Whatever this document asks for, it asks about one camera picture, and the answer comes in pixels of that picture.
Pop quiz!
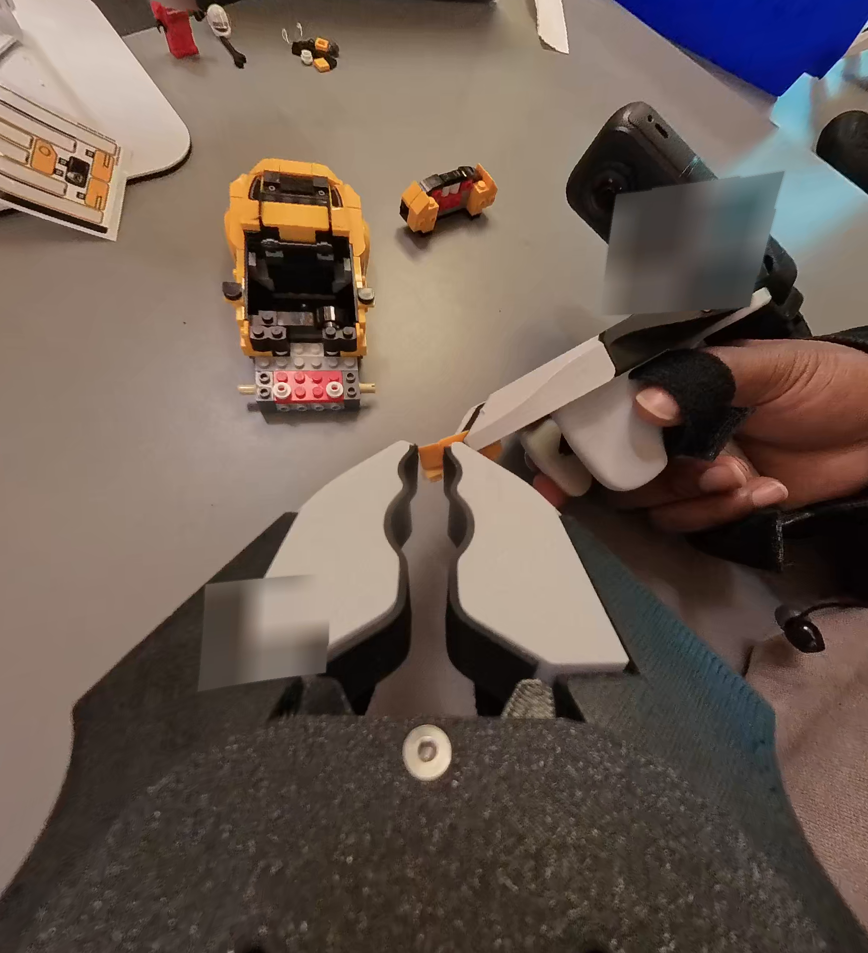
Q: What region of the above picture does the blue plastic bin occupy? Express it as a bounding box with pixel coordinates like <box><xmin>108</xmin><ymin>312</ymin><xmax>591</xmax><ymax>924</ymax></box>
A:
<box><xmin>613</xmin><ymin>0</ymin><xmax>868</xmax><ymax>98</ymax></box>

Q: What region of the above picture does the orange lego frame piece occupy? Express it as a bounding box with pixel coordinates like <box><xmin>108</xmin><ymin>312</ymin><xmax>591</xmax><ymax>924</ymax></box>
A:
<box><xmin>399</xmin><ymin>164</ymin><xmax>498</xmax><ymax>233</ymax></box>

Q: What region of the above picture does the red lego minifigure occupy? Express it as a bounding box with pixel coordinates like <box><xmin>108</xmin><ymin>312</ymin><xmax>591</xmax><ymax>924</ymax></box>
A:
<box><xmin>149</xmin><ymin>0</ymin><xmax>200</xmax><ymax>59</ymax></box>

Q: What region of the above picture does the small black orange lego subassembly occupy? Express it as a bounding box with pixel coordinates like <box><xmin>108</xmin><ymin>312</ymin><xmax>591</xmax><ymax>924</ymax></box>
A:
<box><xmin>283</xmin><ymin>28</ymin><xmax>342</xmax><ymax>73</ymax></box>

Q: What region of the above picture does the person's right hand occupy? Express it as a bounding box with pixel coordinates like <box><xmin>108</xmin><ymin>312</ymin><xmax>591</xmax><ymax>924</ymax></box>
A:
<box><xmin>534</xmin><ymin>339</ymin><xmax>868</xmax><ymax>533</ymax></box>

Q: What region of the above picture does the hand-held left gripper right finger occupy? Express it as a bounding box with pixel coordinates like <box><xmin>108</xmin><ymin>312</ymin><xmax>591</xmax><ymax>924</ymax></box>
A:
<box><xmin>443</xmin><ymin>447</ymin><xmax>631</xmax><ymax>717</ymax></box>

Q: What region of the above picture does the black wired earbud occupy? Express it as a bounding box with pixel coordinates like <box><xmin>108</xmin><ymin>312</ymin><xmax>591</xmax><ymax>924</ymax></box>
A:
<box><xmin>774</xmin><ymin>599</ymin><xmax>868</xmax><ymax>655</ymax></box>

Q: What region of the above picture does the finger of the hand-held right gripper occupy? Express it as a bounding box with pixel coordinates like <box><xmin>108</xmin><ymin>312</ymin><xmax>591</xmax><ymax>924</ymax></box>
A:
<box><xmin>455</xmin><ymin>402</ymin><xmax>504</xmax><ymax>460</ymax></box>
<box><xmin>471</xmin><ymin>289</ymin><xmax>775</xmax><ymax>448</ymax></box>

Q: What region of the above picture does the orange and red lego assembly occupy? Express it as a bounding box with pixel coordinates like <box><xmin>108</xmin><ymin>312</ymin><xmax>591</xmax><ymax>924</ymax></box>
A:
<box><xmin>418</xmin><ymin>432</ymin><xmax>501</xmax><ymax>485</ymax></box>

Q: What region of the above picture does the person's beige sweater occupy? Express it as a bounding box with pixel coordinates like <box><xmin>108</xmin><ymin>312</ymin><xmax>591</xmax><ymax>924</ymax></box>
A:
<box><xmin>732</xmin><ymin>603</ymin><xmax>868</xmax><ymax>953</ymax></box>

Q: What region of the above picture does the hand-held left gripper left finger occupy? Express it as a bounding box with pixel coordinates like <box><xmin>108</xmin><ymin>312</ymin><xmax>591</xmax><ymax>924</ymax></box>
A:
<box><xmin>265</xmin><ymin>441</ymin><xmax>418</xmax><ymax>716</ymax></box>

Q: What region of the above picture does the yellow lego car model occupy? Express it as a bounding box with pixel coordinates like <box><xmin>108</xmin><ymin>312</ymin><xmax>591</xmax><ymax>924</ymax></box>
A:
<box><xmin>221</xmin><ymin>158</ymin><xmax>377</xmax><ymax>418</ymax></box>

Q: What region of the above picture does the lego sticker sheet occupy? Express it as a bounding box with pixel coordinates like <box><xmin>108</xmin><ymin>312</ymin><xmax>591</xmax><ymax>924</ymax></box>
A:
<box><xmin>0</xmin><ymin>83</ymin><xmax>122</xmax><ymax>241</ymax></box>

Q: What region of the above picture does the white paper sheet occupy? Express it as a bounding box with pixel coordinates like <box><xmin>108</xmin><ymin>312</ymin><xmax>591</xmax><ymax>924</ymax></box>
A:
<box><xmin>532</xmin><ymin>0</ymin><xmax>571</xmax><ymax>55</ymax></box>

